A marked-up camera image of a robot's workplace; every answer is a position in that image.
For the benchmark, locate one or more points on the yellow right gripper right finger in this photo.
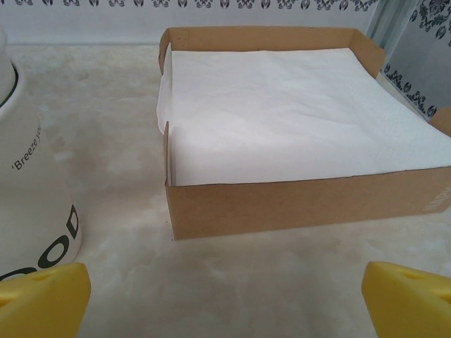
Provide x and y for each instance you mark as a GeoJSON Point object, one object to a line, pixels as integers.
{"type": "Point", "coordinates": [408, 306]}

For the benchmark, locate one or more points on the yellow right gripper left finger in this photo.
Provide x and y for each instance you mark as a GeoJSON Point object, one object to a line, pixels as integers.
{"type": "Point", "coordinates": [42, 303]}

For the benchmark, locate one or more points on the white paper cup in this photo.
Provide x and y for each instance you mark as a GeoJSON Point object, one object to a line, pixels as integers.
{"type": "Point", "coordinates": [28, 197]}

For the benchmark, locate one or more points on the brown cardboard tray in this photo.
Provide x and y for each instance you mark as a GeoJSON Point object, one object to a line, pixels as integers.
{"type": "Point", "coordinates": [282, 207]}

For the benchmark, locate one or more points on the white paper napkin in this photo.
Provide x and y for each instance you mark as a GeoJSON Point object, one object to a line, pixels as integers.
{"type": "Point", "coordinates": [275, 116]}

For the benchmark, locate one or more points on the aluminium frame post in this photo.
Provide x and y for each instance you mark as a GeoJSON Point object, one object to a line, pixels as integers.
{"type": "Point", "coordinates": [387, 28]}

